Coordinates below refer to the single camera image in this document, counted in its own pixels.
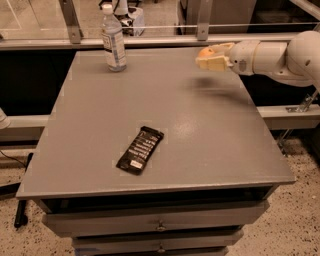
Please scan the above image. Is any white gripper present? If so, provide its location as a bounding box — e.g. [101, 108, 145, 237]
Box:
[196, 40, 260, 75]

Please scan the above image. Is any orange fruit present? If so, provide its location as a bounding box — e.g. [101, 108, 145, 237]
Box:
[198, 47, 215, 57]

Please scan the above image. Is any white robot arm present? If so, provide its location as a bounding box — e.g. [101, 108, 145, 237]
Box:
[195, 31, 320, 91]

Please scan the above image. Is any white spray bottle background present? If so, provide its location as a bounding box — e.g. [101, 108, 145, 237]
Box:
[112, 0, 145, 36]

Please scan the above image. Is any clear plastic water bottle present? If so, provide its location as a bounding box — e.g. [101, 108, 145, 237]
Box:
[101, 4, 127, 72]

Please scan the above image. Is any grey drawer cabinet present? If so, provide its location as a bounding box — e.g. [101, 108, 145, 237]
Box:
[17, 48, 294, 256]

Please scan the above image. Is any black snack bar wrapper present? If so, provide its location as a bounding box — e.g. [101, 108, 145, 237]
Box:
[116, 126, 164, 175]

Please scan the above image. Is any metal window railing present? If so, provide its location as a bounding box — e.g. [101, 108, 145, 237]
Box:
[0, 0, 320, 51]

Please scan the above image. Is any top grey drawer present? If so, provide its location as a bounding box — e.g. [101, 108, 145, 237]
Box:
[43, 200, 269, 237]

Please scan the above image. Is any grey drawer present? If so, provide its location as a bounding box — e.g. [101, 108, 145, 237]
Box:
[43, 200, 269, 237]
[73, 229, 243, 256]

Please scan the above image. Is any white object left edge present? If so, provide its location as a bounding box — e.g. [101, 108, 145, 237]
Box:
[0, 108, 10, 129]

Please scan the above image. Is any metal floor bracket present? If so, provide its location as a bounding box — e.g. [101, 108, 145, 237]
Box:
[286, 91, 319, 113]

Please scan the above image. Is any black cable on floor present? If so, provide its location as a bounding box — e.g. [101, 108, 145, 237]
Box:
[0, 149, 35, 230]

